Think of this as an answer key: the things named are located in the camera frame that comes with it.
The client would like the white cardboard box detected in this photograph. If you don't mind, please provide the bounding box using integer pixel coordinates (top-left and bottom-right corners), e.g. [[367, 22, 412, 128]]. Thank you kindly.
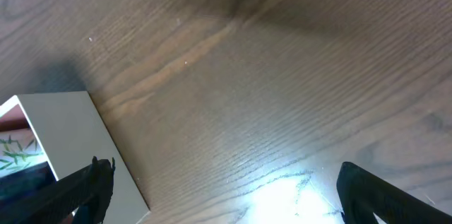
[[1, 91, 150, 224]]

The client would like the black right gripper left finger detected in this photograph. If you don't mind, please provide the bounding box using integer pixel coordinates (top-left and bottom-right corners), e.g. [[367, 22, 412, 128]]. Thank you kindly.
[[1, 157, 115, 224]]

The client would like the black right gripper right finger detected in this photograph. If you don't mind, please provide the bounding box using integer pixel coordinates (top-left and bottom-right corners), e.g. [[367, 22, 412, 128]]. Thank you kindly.
[[336, 162, 451, 224]]

